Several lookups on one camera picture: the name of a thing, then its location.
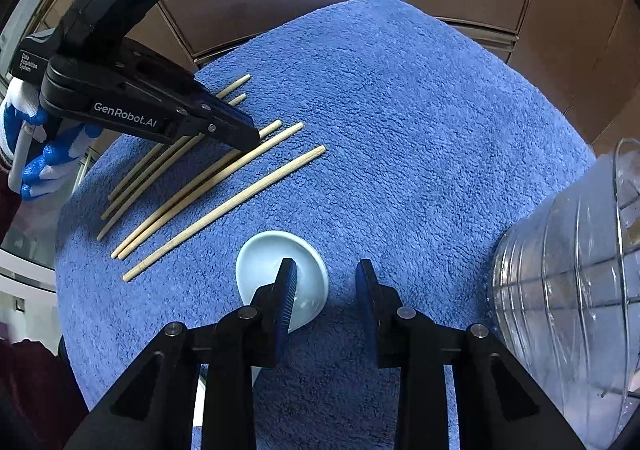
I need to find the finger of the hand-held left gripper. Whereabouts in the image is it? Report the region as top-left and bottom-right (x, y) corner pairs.
(172, 85), (262, 149)

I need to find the pale blue ceramic spoon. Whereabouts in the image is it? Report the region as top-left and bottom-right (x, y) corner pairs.
(235, 230), (330, 388)

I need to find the person's maroon clothing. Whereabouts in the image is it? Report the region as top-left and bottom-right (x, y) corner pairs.
(0, 337), (88, 450)

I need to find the blue terry towel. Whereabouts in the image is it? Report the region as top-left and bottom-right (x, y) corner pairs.
(55, 0), (598, 450)

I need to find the person's left hand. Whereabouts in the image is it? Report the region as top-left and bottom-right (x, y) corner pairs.
(0, 79), (103, 201)

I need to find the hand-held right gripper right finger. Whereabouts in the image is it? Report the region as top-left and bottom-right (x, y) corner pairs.
(354, 259), (586, 450)

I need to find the clear plastic utensil holder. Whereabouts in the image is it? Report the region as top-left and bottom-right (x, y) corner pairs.
(490, 137), (640, 450)

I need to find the bunch of wooden chopsticks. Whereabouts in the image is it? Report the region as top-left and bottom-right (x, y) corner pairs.
(96, 74), (327, 282)

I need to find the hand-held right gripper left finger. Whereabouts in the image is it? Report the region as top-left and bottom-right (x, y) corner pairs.
(65, 257), (298, 450)

